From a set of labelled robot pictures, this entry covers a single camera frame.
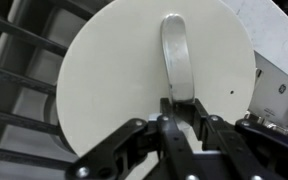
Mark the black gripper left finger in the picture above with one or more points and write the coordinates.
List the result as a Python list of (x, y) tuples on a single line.
[(174, 146)]

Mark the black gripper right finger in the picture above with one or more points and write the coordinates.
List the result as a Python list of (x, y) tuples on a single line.
[(237, 146)]

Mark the cream saucepan lid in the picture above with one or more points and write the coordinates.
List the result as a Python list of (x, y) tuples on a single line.
[(117, 66)]

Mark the stainless gas cooktop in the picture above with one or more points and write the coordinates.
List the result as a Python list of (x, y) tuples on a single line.
[(24, 96)]

